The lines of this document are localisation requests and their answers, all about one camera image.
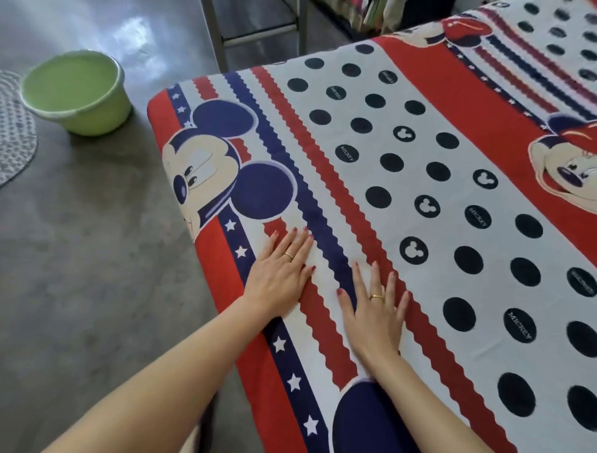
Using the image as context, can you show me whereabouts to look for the green round object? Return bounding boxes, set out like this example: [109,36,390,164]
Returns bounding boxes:
[19,50,134,138]

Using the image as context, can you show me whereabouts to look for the person's right hand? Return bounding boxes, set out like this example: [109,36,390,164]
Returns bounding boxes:
[336,262,410,370]

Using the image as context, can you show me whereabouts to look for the cartoon print bed sheet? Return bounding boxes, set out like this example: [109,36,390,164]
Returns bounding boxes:
[147,0,597,453]

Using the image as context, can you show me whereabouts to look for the pale patterned cloth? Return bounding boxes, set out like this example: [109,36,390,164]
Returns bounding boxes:
[343,0,407,32]

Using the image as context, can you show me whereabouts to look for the dark blue cloth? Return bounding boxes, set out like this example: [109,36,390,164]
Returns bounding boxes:
[322,0,460,37]

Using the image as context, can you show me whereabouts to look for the person's left hand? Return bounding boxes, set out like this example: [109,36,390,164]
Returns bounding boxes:
[242,227,318,320]

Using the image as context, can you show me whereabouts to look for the person's left forearm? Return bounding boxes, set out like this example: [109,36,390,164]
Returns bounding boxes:
[44,298,290,453]

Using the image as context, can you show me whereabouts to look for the grey metal stand frame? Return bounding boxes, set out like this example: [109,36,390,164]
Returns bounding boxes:
[200,0,311,74]

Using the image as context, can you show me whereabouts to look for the person's right forearm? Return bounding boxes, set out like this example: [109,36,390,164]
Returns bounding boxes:
[366,354,495,453]

